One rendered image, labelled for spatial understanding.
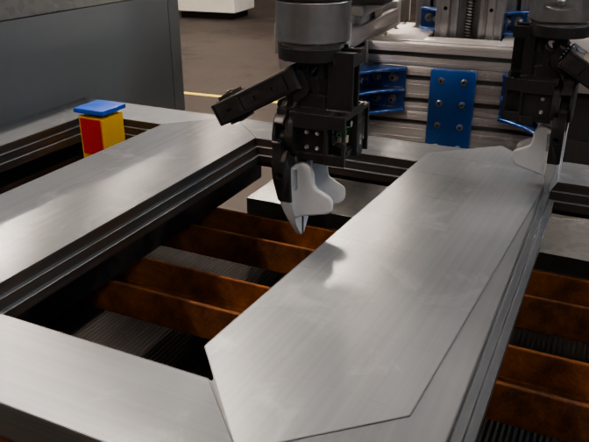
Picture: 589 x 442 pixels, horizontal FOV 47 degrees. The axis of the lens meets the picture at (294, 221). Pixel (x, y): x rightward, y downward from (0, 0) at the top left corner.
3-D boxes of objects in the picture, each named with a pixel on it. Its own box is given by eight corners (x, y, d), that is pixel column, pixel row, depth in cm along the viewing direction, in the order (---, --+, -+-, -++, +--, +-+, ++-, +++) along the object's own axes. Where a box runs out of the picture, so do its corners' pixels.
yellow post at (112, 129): (115, 227, 118) (102, 119, 110) (92, 222, 120) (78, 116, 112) (133, 217, 122) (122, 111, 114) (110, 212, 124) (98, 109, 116)
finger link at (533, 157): (509, 186, 91) (518, 118, 87) (556, 193, 89) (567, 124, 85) (505, 194, 89) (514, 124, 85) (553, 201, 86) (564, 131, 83)
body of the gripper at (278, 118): (342, 175, 69) (345, 54, 64) (266, 163, 72) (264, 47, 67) (368, 153, 75) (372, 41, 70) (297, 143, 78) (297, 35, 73)
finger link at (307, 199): (327, 251, 74) (329, 170, 70) (278, 240, 76) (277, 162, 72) (338, 239, 76) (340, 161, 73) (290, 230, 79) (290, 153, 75)
